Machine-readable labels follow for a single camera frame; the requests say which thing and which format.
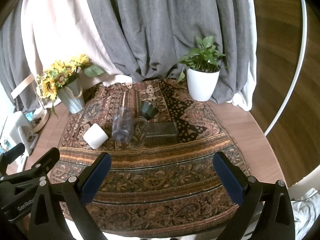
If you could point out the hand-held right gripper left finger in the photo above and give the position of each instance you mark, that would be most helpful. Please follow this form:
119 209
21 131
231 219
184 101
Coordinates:
98 176

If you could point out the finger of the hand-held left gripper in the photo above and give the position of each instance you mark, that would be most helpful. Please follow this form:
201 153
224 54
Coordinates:
13 152
41 163

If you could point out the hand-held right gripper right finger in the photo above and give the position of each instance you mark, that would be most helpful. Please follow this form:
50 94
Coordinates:
228 180

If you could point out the white cup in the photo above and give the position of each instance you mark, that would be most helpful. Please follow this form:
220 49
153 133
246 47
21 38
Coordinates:
96 136

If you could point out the clear plastic cup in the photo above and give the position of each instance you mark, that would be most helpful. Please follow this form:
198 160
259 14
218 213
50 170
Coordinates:
122 126

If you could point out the ribbed smoky glass cup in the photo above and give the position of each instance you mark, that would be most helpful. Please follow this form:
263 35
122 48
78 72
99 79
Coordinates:
161 134

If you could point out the dark green cup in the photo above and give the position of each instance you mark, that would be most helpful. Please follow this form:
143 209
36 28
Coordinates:
149 110

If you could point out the white appliance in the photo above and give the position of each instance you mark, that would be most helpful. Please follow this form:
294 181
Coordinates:
21 130

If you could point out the round beige bowl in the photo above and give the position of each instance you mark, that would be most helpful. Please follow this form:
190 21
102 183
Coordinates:
40 120

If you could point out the patterned brown table cloth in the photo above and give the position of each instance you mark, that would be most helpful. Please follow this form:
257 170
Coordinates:
160 177

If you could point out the pale blue ribbed vase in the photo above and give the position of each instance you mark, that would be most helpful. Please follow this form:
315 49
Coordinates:
72 98

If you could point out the light grey cloth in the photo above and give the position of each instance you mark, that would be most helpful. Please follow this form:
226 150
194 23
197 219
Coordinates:
306 210

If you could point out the artificial sunflower bouquet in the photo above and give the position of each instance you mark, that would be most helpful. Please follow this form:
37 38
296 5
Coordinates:
57 76

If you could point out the white plant pot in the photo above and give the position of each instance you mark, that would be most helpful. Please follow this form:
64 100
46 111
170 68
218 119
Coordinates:
202 85

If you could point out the white sheer curtain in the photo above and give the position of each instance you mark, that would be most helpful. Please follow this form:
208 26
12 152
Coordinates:
250 55

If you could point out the beige curtain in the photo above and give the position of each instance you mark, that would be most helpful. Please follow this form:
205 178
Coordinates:
62 35

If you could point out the green leafy plant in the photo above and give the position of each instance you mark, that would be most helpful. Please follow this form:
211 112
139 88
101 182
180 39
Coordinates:
202 55

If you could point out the white hoop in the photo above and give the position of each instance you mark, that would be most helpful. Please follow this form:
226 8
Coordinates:
301 55

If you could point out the grey curtain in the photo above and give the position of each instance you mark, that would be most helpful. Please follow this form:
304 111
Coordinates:
160 27

